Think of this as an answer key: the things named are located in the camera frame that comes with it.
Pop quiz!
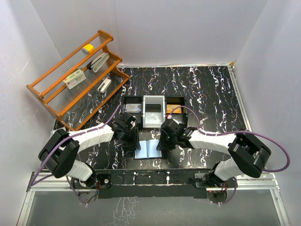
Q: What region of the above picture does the white printed paper sheet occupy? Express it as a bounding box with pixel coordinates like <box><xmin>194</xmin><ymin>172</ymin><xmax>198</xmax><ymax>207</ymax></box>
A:
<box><xmin>50</xmin><ymin>127</ymin><xmax>66</xmax><ymax>137</ymax></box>

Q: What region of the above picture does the black tray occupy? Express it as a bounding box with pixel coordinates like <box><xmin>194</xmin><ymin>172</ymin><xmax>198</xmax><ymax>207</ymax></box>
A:
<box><xmin>165</xmin><ymin>96</ymin><xmax>188</xmax><ymax>127</ymax></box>
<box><xmin>122</xmin><ymin>96</ymin><xmax>143</xmax><ymax>130</ymax></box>

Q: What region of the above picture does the aluminium frame rail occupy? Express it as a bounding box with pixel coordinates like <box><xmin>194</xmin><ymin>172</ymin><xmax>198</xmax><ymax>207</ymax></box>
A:
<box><xmin>18</xmin><ymin>169</ymin><xmax>290</xmax><ymax>226</ymax></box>

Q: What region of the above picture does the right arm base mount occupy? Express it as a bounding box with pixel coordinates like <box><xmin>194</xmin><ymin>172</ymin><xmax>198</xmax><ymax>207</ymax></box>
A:
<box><xmin>190</xmin><ymin>173</ymin><xmax>238</xmax><ymax>207</ymax></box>

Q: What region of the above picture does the small white stapler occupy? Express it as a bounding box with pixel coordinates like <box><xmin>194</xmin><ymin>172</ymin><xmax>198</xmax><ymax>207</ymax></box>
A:
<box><xmin>97</xmin><ymin>78</ymin><xmax>111</xmax><ymax>94</ymax></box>

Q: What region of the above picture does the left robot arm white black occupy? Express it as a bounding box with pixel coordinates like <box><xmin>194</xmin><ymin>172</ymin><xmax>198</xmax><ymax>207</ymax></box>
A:
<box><xmin>38</xmin><ymin>112</ymin><xmax>140</xmax><ymax>188</ymax></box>

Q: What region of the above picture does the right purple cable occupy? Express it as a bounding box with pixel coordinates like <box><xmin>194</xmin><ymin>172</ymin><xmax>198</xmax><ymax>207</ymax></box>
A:
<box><xmin>166</xmin><ymin>105</ymin><xmax>291</xmax><ymax>174</ymax></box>

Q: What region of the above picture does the white black stapler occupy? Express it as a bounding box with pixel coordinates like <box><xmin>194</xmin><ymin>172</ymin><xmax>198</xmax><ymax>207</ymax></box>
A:
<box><xmin>87</xmin><ymin>52</ymin><xmax>109</xmax><ymax>73</ymax></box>

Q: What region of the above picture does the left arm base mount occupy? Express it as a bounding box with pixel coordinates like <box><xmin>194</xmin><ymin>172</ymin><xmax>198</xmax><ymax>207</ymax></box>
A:
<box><xmin>66</xmin><ymin>172</ymin><xmax>112</xmax><ymax>208</ymax></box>

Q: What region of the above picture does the white green card box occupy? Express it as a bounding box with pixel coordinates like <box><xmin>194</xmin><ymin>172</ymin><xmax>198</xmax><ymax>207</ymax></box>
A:
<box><xmin>63</xmin><ymin>69</ymin><xmax>86</xmax><ymax>89</ymax></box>

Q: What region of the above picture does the purple cable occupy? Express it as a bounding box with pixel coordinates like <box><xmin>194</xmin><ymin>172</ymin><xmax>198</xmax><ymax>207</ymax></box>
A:
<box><xmin>29</xmin><ymin>104</ymin><xmax>124</xmax><ymax>188</ymax></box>
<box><xmin>166</xmin><ymin>105</ymin><xmax>291</xmax><ymax>174</ymax></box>

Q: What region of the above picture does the right black tray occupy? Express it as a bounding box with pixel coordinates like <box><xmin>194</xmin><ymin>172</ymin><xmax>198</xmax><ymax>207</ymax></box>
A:
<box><xmin>165</xmin><ymin>96</ymin><xmax>188</xmax><ymax>127</ymax></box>

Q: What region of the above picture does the left black tray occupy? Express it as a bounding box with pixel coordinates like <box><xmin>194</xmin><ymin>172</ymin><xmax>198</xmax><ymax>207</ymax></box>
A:
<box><xmin>122</xmin><ymin>96</ymin><xmax>143</xmax><ymax>130</ymax></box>

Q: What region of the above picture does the white middle tray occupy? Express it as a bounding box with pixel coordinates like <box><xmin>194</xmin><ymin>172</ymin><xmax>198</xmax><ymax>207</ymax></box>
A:
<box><xmin>142</xmin><ymin>95</ymin><xmax>166</xmax><ymax>129</ymax></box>

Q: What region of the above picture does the orange wooden shelf rack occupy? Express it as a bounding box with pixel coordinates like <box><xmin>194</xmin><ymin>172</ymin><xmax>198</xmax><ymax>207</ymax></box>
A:
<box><xmin>26</xmin><ymin>30</ymin><xmax>129</xmax><ymax>131</ymax></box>

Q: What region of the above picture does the black leather card holder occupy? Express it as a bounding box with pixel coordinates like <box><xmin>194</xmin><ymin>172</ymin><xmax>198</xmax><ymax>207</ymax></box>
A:
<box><xmin>134</xmin><ymin>139</ymin><xmax>163</xmax><ymax>160</ymax></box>

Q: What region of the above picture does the orange card in right tray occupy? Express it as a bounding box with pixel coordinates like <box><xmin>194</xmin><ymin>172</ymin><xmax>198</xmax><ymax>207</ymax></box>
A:
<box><xmin>166</xmin><ymin>104</ymin><xmax>182</xmax><ymax>114</ymax></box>

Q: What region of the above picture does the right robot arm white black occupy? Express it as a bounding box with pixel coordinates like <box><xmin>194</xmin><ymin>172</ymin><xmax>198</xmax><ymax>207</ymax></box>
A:
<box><xmin>157</xmin><ymin>119</ymin><xmax>271</xmax><ymax>187</ymax></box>

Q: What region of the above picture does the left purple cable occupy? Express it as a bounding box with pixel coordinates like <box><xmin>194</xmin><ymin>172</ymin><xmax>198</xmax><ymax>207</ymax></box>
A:
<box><xmin>29</xmin><ymin>104</ymin><xmax>124</xmax><ymax>188</ymax></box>

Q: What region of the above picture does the yellow white small box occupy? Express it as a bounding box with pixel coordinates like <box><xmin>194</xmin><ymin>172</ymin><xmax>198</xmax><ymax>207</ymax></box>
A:
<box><xmin>81</xmin><ymin>44</ymin><xmax>94</xmax><ymax>55</ymax></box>

